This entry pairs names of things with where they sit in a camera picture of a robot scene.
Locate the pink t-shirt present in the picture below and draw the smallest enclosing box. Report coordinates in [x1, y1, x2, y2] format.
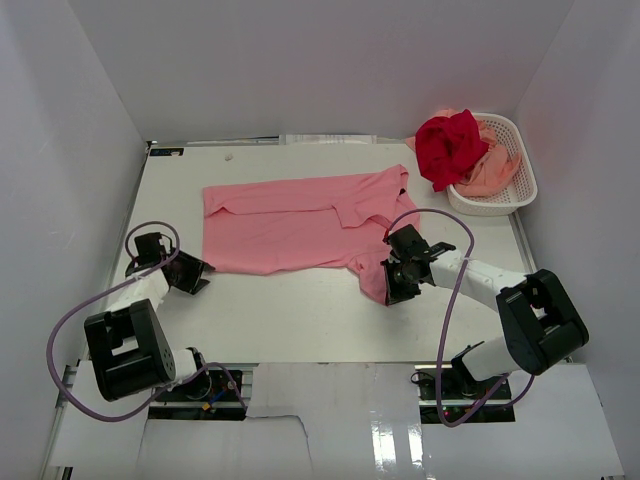
[202, 165, 420, 303]

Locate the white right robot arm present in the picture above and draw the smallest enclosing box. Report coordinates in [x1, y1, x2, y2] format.
[382, 225, 590, 399]

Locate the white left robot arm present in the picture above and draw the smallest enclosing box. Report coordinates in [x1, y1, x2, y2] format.
[84, 232, 214, 402]

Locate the red t-shirt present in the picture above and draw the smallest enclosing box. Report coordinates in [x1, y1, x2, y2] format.
[414, 109, 489, 192]

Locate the peach orange t-shirt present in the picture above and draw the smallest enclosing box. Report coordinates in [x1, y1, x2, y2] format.
[405, 109, 522, 197]

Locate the white plastic laundry basket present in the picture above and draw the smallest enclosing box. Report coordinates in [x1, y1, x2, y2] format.
[447, 113, 538, 217]

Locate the white paper label sheet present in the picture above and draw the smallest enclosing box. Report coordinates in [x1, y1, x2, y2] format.
[278, 134, 377, 145]

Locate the white cardboard front cover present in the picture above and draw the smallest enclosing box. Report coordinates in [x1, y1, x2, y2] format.
[50, 363, 624, 479]

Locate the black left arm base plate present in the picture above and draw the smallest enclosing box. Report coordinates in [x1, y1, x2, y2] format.
[156, 369, 243, 406]

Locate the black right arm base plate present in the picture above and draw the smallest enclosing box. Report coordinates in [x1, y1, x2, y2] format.
[410, 365, 512, 407]

